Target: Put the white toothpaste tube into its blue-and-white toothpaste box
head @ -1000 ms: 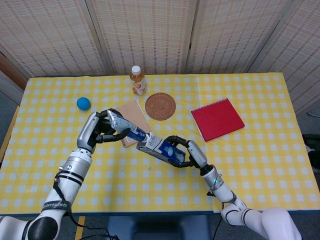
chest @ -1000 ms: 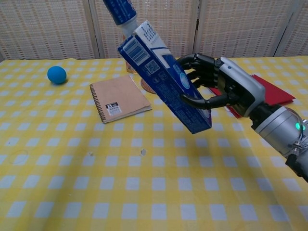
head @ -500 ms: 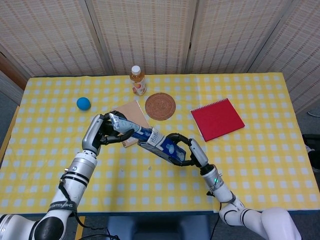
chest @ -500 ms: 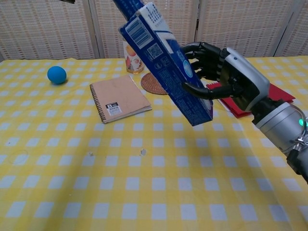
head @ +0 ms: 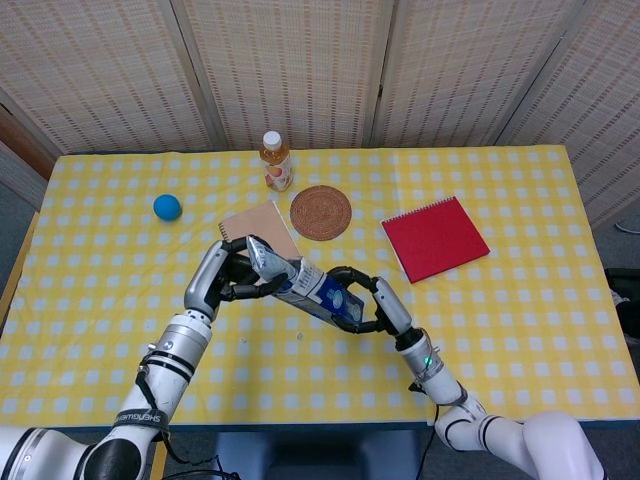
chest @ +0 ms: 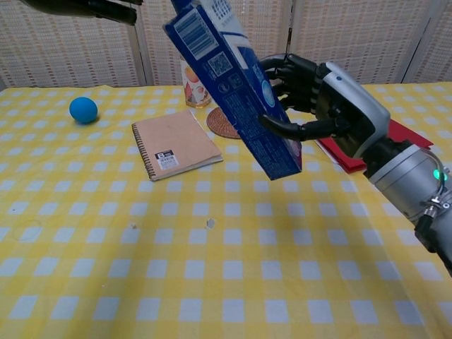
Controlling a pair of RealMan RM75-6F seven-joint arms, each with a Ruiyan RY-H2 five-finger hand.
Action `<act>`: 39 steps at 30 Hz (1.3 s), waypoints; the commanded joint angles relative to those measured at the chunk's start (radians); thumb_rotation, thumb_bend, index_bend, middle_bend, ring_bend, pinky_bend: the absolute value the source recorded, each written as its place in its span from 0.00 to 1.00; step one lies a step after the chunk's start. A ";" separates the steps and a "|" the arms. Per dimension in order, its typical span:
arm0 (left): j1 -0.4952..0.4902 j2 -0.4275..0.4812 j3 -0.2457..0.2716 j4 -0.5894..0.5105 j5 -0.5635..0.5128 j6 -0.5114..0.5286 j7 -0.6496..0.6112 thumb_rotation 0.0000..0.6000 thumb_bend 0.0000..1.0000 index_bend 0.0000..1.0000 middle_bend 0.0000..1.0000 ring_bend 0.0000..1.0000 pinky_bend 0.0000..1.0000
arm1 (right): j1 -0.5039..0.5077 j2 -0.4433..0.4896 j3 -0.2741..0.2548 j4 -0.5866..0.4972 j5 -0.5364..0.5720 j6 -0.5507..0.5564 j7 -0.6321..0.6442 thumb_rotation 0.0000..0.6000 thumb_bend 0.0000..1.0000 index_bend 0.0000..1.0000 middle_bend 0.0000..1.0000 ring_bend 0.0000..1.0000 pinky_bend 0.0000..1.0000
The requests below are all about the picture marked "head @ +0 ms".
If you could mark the round woven brown coaster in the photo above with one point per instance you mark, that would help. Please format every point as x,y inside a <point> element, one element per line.
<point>320,213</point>

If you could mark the red spiral notebook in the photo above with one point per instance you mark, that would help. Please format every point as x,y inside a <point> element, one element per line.
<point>435,237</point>

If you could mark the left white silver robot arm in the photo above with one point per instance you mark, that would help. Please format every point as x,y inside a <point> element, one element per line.
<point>165,370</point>

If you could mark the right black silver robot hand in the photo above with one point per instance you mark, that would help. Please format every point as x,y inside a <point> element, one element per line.
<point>392,305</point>

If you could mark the blue ball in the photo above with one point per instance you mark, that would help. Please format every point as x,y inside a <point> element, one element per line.
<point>167,207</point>

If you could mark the brown wooden board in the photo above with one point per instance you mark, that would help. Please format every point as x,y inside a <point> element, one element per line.
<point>20,145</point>

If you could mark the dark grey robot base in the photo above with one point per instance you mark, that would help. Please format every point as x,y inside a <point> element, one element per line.
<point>315,457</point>

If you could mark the kraft brown spiral notebook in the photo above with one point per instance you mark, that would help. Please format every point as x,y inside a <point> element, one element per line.
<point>262,225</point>

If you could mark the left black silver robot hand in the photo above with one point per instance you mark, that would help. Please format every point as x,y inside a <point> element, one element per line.
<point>205,280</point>

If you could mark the orange tea bottle white cap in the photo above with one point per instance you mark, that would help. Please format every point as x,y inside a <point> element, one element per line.
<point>276,167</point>

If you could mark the yellow white checkered tablecloth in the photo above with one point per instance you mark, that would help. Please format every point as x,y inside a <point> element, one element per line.
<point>500,325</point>

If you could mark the beige woven folding screen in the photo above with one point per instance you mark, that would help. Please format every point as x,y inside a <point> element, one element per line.
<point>300,65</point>

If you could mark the blue white toothpaste tube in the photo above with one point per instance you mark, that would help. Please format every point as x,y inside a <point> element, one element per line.
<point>270,262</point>

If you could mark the blue white toothpaste box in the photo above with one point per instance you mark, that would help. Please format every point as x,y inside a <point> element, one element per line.
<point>325,297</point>

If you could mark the grey shoe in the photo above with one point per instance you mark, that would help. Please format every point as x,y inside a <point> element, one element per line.
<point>630,226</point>

